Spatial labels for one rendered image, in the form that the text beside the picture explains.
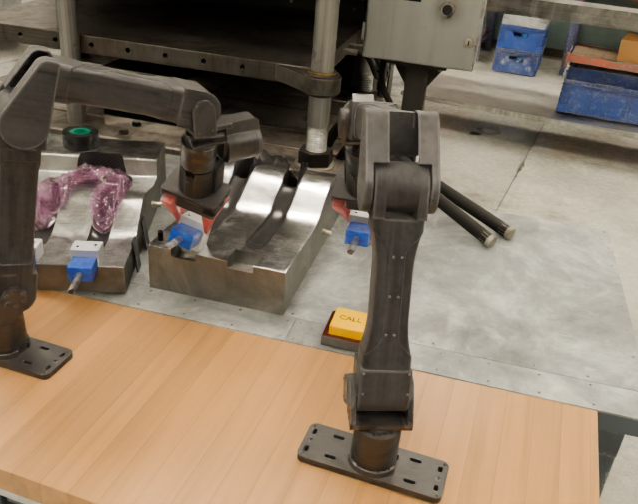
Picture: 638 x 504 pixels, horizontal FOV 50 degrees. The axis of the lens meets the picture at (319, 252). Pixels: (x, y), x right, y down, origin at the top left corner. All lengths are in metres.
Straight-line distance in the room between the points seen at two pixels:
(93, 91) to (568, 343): 0.89
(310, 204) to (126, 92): 0.52
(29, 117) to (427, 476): 0.71
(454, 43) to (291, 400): 1.14
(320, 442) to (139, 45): 1.40
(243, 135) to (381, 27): 0.87
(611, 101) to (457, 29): 3.00
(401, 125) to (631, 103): 3.99
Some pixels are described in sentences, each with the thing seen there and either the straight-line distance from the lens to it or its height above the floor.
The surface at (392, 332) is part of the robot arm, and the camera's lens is 0.87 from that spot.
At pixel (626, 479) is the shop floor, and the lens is 2.34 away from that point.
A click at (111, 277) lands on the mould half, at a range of 1.30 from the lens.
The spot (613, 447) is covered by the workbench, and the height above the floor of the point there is 0.69.
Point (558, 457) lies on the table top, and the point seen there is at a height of 0.80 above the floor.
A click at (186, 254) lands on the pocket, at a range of 1.30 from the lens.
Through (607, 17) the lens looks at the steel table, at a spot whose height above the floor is 0.90.
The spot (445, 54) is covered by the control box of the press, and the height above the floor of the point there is 1.11.
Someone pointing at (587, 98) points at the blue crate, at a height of 0.37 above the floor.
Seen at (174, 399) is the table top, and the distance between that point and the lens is 1.07.
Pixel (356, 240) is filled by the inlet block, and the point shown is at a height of 0.94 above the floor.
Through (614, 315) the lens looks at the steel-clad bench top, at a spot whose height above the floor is 0.80.
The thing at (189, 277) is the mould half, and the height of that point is 0.84.
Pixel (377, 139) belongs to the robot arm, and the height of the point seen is 1.23.
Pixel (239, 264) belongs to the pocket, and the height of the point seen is 0.86.
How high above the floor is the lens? 1.50
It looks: 29 degrees down
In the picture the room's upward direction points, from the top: 5 degrees clockwise
